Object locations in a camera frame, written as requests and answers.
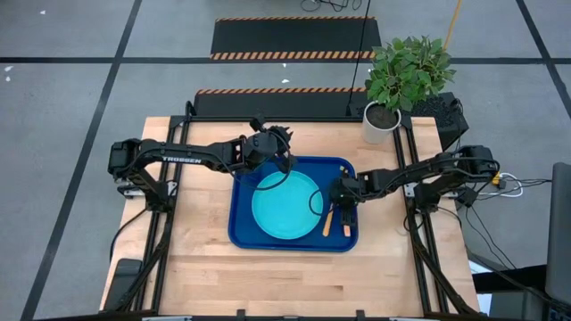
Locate black left camera cable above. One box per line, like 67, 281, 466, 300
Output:
238, 133, 298, 192

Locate white plant pot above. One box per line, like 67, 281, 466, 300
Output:
361, 101, 402, 145

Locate grey panel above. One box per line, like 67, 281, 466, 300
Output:
544, 161, 571, 307

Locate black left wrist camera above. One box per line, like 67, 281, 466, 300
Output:
248, 114, 269, 133

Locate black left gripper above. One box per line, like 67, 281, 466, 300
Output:
246, 126, 294, 171

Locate black mat two hazard stripes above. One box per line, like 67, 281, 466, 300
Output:
209, 16, 383, 62

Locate orange floor cable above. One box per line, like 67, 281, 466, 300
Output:
443, 0, 464, 50

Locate black aluminium table frame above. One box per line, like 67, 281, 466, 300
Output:
100, 113, 481, 321

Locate blue plastic tray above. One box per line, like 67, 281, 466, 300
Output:
228, 155, 360, 253

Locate black mat one hazard stripe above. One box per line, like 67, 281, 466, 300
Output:
193, 86, 372, 120

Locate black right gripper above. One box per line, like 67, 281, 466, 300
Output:
330, 174, 365, 237

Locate white cable loop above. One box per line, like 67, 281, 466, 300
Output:
499, 171, 524, 198

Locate black camera cable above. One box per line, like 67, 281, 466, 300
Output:
238, 133, 298, 192
308, 188, 340, 218

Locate black right camera cable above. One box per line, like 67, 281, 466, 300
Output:
308, 188, 340, 218

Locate turquoise round plate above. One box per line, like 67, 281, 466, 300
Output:
251, 169, 325, 241

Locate black perforated box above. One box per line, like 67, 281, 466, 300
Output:
401, 92, 470, 152

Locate thin black floor cable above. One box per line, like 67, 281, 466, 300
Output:
345, 0, 373, 117

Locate metal spoon orange handle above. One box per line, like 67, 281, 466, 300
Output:
322, 202, 335, 238

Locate silver arm base bracket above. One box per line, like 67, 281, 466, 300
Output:
116, 180, 145, 201

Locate green leafy plant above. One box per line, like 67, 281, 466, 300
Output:
364, 35, 458, 112

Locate black rectangular device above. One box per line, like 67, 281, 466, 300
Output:
104, 258, 144, 312

